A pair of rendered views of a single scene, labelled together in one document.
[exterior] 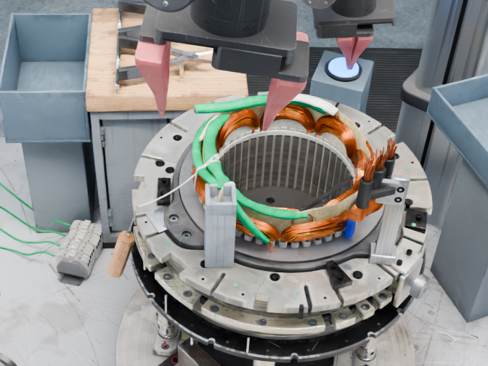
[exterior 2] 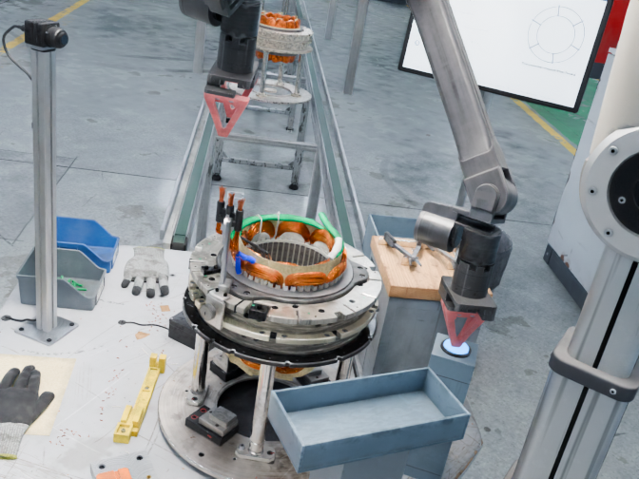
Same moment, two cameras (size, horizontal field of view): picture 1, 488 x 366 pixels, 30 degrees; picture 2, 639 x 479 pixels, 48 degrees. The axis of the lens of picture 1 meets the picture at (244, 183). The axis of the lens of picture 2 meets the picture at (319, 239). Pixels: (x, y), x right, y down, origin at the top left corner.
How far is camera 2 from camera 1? 1.29 m
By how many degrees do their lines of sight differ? 70
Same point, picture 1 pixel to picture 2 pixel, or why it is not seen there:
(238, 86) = (398, 282)
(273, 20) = (232, 74)
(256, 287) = (206, 248)
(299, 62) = (215, 89)
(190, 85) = (395, 267)
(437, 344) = not seen: outside the picture
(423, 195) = (280, 314)
